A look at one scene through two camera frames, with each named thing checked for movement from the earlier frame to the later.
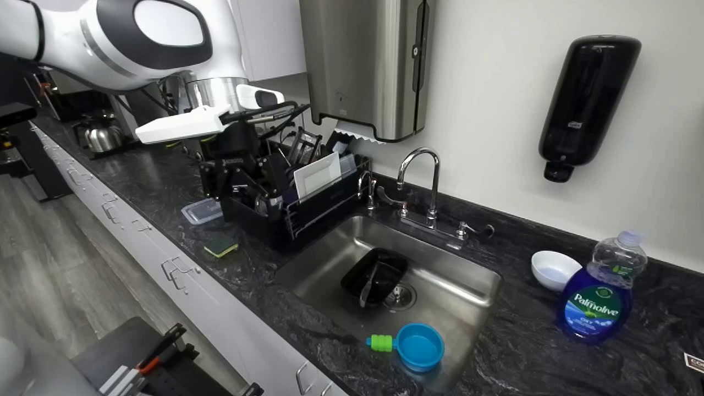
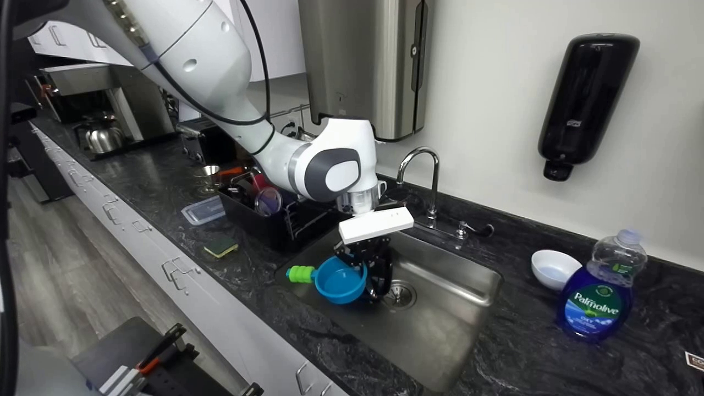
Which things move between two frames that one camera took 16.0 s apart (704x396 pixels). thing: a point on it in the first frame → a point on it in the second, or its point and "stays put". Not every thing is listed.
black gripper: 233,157 → 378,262
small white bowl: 553,269 stays put
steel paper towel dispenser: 367,60 stays put
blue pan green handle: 416,346 → 333,279
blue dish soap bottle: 596,303 stays put
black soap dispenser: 583,105 stays put
